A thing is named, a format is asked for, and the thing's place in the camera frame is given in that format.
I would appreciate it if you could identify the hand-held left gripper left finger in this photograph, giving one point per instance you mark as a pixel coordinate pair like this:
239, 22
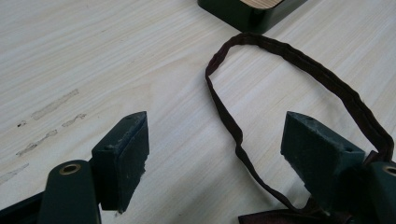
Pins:
120, 161

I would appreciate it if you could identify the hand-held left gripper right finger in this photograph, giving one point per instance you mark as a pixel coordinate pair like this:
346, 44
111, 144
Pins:
320, 155

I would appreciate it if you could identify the dark red cloth bag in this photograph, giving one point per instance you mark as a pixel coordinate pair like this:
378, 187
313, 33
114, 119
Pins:
311, 66

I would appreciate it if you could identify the black hook stand wooden base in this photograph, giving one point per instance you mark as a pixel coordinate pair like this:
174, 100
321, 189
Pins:
249, 19

